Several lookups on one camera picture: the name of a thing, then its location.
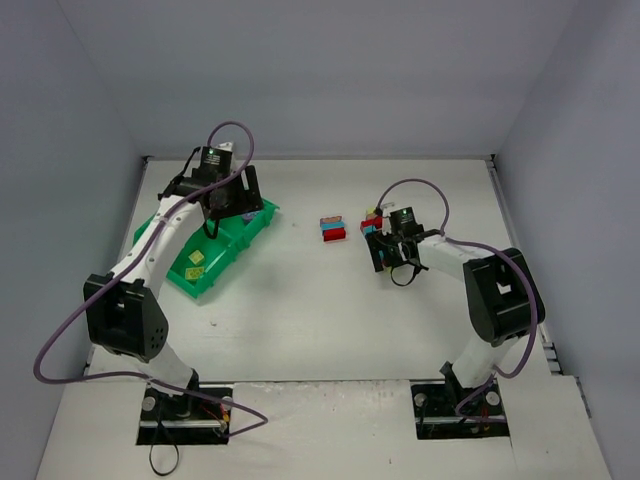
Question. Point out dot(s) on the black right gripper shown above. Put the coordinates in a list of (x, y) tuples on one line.
[(377, 251)]

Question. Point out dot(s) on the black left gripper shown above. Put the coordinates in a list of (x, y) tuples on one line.
[(251, 189)]

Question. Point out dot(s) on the lime rectangular lego brick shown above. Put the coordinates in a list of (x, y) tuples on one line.
[(196, 257)]

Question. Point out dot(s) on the lime square lego brick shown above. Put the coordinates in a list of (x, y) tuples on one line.
[(193, 273)]

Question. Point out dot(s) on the teal red lime lego stack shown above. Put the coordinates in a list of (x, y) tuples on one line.
[(381, 260)]

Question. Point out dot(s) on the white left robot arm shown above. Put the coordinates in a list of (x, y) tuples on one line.
[(123, 313)]

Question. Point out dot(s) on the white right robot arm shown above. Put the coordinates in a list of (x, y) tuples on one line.
[(504, 305)]

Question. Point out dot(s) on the lime purple red teal stack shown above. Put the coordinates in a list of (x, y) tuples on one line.
[(375, 221)]

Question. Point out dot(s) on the purple teal red lego stack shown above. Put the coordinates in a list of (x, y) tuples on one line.
[(333, 228)]

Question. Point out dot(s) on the green divided plastic bin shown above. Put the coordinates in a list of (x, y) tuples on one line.
[(234, 237)]

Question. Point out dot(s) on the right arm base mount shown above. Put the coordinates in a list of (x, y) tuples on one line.
[(436, 418)]

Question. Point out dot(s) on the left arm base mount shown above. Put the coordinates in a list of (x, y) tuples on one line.
[(182, 420)]

